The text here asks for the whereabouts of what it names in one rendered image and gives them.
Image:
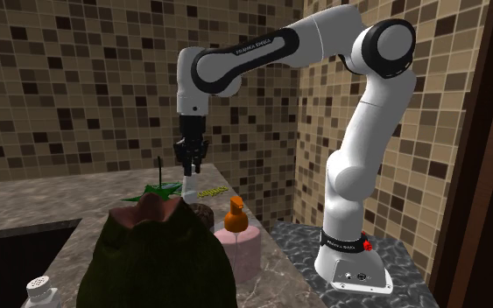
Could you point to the grey shaker perforated cap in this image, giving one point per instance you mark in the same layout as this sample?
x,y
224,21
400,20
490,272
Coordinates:
x,y
43,294

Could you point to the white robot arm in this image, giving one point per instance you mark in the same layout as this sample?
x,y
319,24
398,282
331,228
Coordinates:
x,y
370,140

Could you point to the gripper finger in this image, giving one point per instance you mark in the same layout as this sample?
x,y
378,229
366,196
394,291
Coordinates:
x,y
204,151
180,153

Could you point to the green leaf plant dark stem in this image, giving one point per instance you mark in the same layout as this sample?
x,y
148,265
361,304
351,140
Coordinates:
x,y
156,190

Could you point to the dark brown door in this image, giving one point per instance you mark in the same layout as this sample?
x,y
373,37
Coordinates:
x,y
485,192

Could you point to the clear bottle yellow lettering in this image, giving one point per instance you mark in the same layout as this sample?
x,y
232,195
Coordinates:
x,y
191,191

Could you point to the brown round ball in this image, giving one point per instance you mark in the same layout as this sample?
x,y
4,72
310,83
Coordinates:
x,y
203,213

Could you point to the pink soap dispenser orange pump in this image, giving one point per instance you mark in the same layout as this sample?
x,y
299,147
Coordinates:
x,y
244,251

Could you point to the black sink basin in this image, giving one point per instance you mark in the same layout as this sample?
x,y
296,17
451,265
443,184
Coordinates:
x,y
11,264

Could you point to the dark green sack vase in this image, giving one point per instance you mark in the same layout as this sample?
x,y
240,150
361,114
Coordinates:
x,y
160,264

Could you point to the dark marbled robot stand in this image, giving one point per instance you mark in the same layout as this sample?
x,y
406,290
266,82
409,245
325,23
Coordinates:
x,y
301,260

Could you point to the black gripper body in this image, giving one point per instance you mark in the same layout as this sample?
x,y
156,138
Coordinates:
x,y
192,128

